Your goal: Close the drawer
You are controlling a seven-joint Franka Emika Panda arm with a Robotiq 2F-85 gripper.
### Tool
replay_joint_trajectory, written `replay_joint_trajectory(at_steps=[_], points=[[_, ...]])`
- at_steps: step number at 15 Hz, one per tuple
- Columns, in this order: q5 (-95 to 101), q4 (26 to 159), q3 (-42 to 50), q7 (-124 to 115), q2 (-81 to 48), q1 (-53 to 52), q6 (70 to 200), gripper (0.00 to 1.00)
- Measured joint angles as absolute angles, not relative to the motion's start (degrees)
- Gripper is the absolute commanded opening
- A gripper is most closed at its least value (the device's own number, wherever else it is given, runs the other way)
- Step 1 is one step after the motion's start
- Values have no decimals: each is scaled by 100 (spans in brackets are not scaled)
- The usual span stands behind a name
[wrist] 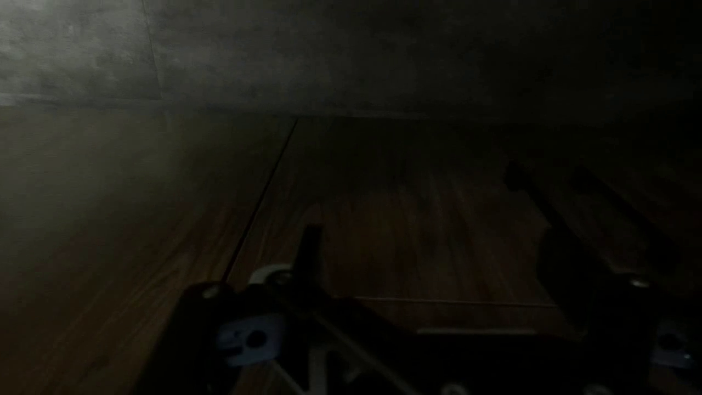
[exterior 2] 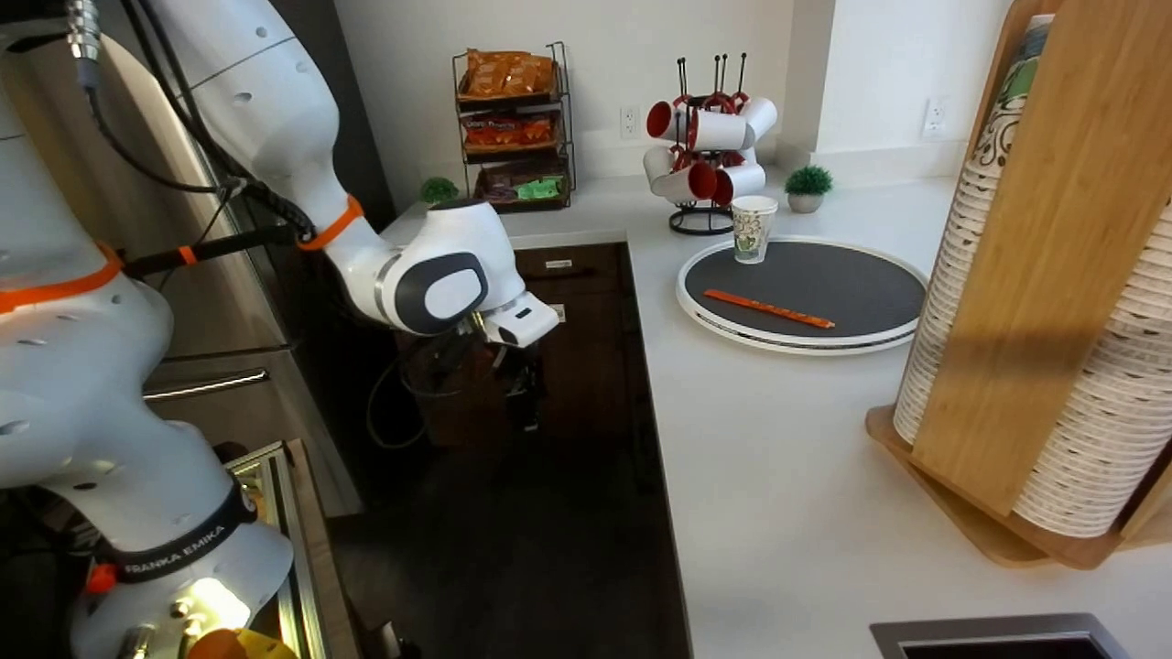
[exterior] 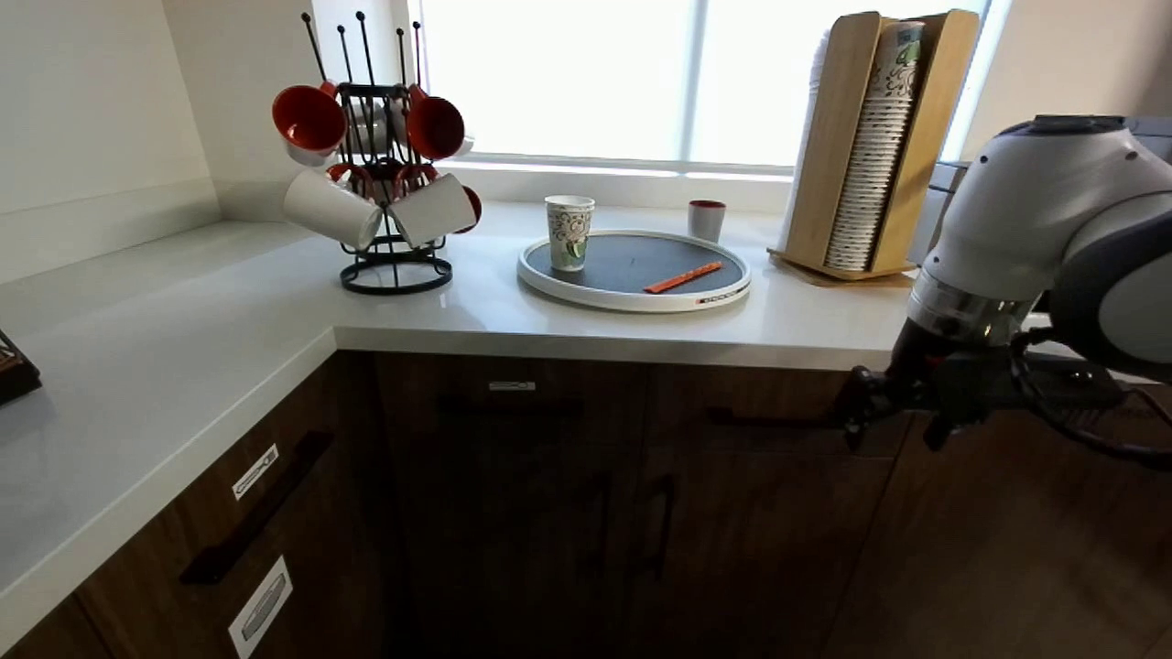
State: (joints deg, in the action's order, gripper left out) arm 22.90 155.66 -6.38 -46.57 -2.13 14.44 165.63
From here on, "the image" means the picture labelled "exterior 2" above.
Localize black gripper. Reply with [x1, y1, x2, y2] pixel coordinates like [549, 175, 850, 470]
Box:
[490, 336, 556, 438]

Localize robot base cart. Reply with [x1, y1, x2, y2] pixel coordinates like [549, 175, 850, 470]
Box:
[217, 435, 366, 659]

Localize green and dark snack bags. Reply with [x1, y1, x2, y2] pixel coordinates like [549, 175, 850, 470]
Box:
[471, 165, 567, 213]

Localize small green potted plant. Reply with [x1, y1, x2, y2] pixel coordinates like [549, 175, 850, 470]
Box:
[781, 165, 837, 220]
[418, 170, 466, 213]

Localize black mug tree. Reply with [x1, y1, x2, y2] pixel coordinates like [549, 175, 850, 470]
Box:
[662, 49, 754, 242]

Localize orange stick packet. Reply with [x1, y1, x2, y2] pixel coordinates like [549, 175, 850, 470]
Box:
[700, 284, 841, 336]

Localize white mug red interior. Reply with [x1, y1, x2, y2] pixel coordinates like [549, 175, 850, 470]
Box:
[686, 157, 741, 213]
[640, 143, 700, 209]
[726, 154, 772, 202]
[686, 107, 749, 157]
[640, 99, 694, 147]
[741, 93, 783, 147]

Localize red snack bags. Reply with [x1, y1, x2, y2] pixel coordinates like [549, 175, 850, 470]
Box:
[462, 113, 560, 157]

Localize stainless steel appliance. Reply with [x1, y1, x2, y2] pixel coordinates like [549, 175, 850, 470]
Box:
[93, 20, 371, 524]

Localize round dark turntable tray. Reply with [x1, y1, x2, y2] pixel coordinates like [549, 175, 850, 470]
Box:
[672, 237, 935, 361]

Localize orange snack bags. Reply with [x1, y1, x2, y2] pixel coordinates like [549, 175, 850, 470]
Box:
[457, 47, 565, 103]

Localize printed paper cup stack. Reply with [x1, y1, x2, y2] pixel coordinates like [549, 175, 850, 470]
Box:
[889, 9, 1059, 451]

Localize steel sink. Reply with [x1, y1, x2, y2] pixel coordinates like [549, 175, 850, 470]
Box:
[866, 611, 1134, 659]

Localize wooden cup holder stand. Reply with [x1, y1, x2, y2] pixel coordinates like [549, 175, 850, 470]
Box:
[859, 0, 1172, 575]

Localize plain white cup stack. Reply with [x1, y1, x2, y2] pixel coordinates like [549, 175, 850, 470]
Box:
[1009, 203, 1172, 546]

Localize wire snack rack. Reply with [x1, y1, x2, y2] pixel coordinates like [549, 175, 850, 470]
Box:
[448, 40, 579, 220]

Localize black cable with orange tape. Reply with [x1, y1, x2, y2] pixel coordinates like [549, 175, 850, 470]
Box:
[114, 222, 308, 284]

